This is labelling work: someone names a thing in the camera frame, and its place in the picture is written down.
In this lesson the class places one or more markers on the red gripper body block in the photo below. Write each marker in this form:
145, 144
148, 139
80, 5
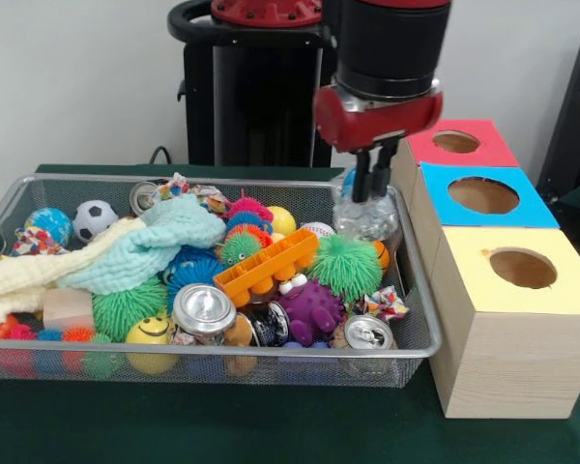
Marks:
382, 123

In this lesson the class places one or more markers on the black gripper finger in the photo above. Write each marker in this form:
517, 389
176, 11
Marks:
361, 179
383, 174

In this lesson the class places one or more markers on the clear bottle blue label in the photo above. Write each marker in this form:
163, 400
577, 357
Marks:
367, 220

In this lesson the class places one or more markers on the mint knitted cloth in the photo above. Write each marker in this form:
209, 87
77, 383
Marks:
174, 232

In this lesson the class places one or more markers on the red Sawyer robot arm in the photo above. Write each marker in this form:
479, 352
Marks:
391, 38

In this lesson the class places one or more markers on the wooden box with three holes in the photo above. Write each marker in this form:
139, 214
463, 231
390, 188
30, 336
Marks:
512, 348

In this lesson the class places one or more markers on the green spiky rubber ball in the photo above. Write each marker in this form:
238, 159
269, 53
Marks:
348, 268

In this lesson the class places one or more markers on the orange toy building block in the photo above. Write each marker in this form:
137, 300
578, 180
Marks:
270, 263

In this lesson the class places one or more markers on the purple monster toy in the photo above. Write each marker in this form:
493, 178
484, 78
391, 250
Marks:
314, 309

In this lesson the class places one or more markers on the silver drink can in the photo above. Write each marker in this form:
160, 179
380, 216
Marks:
367, 333

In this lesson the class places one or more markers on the crushed silver can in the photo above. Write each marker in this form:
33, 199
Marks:
203, 307

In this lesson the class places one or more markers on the yellow smiley ball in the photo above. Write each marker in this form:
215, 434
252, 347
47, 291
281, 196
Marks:
147, 333

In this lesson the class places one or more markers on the soccer ball toy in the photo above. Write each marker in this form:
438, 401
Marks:
94, 220

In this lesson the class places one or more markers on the blue globe ball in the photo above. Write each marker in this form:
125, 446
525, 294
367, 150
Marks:
50, 223

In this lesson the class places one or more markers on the cream knitted cloth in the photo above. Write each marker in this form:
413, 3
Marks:
24, 280

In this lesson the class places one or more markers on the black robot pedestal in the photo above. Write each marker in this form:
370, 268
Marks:
241, 96

